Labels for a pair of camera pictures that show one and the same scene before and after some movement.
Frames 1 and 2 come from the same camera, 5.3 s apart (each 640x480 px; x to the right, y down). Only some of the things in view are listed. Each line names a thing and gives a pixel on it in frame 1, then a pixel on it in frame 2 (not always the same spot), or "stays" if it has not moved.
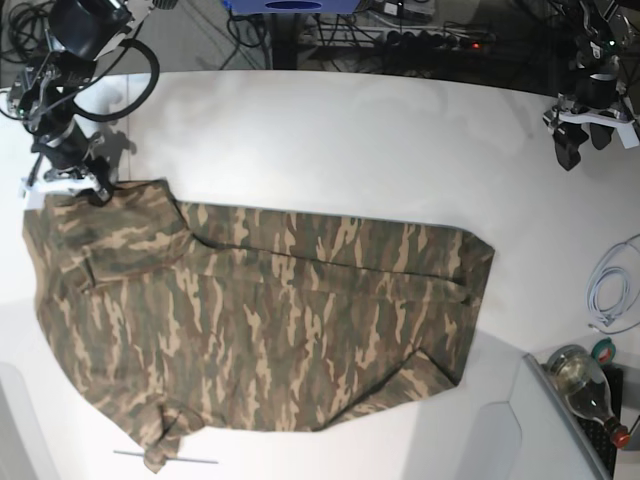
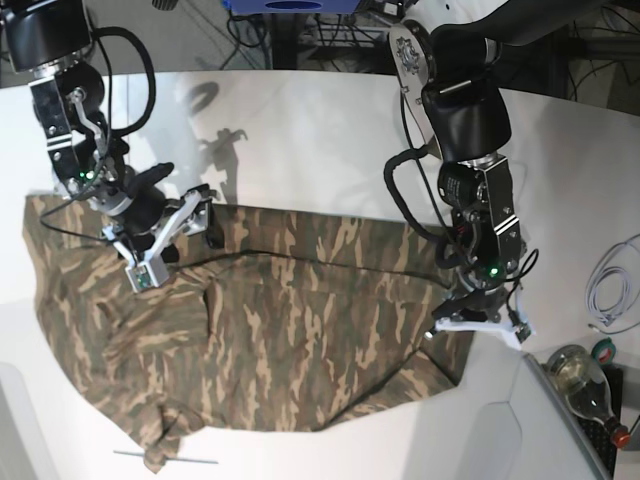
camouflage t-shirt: [175, 318] stays
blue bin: [292, 7] stays
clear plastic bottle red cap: [585, 389] stays
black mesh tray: [597, 432] stays
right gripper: [597, 91] to [474, 303]
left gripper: [64, 148] to [149, 199]
